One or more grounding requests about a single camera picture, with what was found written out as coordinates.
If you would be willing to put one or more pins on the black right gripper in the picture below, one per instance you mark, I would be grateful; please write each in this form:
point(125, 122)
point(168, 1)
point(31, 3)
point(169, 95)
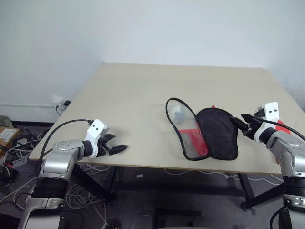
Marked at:
point(252, 130)

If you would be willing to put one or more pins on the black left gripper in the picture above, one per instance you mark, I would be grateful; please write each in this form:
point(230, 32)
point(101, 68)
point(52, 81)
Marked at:
point(103, 148)

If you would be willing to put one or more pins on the black mesh zipper pouch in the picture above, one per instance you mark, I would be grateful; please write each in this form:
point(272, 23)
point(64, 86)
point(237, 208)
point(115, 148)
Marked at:
point(219, 133)

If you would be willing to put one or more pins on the red table tennis paddle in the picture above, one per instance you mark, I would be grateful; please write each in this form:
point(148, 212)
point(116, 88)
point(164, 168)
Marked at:
point(286, 130)

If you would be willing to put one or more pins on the pale blue zipper pull tag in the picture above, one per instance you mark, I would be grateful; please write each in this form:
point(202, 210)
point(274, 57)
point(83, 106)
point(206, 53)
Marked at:
point(179, 115)

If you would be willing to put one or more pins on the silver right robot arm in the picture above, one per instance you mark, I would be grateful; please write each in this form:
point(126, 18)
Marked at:
point(288, 148)

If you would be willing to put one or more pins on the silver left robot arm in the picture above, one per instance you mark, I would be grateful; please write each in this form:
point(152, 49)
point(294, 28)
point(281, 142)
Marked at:
point(57, 162)

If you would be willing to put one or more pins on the brown cardboard box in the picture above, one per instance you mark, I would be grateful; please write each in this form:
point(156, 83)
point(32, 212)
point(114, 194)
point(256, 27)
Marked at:
point(9, 140)

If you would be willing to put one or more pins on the olive green bag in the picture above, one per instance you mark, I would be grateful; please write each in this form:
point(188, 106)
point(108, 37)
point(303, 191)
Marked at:
point(4, 120)

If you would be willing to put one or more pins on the black floor device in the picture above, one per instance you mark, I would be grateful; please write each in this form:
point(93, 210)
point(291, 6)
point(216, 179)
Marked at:
point(6, 174)

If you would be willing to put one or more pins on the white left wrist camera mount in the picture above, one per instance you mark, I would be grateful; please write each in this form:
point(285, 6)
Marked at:
point(95, 130)

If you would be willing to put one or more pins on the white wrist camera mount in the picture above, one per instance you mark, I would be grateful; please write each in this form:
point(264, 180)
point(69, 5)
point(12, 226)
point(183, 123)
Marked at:
point(95, 130)
point(271, 111)

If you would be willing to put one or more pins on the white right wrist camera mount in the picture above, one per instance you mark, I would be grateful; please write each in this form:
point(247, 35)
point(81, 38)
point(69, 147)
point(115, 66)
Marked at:
point(271, 111)

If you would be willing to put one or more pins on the small white frame label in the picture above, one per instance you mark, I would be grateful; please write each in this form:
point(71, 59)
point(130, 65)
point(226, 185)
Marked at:
point(139, 176)

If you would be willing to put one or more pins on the black wall plug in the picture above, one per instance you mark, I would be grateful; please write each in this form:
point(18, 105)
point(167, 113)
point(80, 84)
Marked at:
point(67, 103)

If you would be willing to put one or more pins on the black metal table frame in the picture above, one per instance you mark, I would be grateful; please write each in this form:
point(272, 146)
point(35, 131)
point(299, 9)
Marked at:
point(245, 188)

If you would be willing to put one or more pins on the white wall socket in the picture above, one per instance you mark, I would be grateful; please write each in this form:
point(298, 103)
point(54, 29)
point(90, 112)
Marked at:
point(58, 100)

